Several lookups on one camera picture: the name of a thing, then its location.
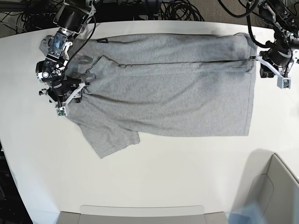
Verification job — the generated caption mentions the white left-side wrist camera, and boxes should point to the white left-side wrist camera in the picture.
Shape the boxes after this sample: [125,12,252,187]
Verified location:
[277,77,292,89]

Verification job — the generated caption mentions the right-side robot arm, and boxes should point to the right-side robot arm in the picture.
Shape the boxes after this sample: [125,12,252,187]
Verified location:
[36,28,256,115]

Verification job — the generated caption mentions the black floor cable pile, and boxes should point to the black floor cable pile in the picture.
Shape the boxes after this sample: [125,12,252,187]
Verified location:
[130,0,206,23]

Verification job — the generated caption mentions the grey bin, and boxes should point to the grey bin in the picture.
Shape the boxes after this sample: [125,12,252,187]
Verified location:
[57,205,228,224]
[246,154,299,224]

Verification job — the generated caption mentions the left-side robot arm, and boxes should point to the left-side robot arm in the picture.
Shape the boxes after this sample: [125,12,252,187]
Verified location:
[246,0,299,88]

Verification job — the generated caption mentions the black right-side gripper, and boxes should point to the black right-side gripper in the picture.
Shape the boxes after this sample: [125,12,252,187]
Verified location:
[39,78,90,107]

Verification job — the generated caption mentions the grey bin right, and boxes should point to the grey bin right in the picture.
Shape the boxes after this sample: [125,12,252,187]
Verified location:
[246,154,299,224]

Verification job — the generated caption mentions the white right-side wrist camera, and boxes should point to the white right-side wrist camera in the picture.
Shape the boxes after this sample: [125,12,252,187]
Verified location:
[55,106,69,117]

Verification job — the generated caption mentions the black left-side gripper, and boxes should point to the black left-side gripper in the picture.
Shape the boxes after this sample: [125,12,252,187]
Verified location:
[249,48,298,78]

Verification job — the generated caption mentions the grey bin front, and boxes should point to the grey bin front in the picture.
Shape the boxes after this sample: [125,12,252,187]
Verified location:
[57,205,228,224]

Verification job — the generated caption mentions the blue object bottom corner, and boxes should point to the blue object bottom corner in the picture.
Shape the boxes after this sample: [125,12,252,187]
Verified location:
[227,203,265,224]

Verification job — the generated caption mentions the grey T-shirt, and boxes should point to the grey T-shirt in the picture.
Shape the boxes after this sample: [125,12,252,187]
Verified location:
[38,32,258,159]

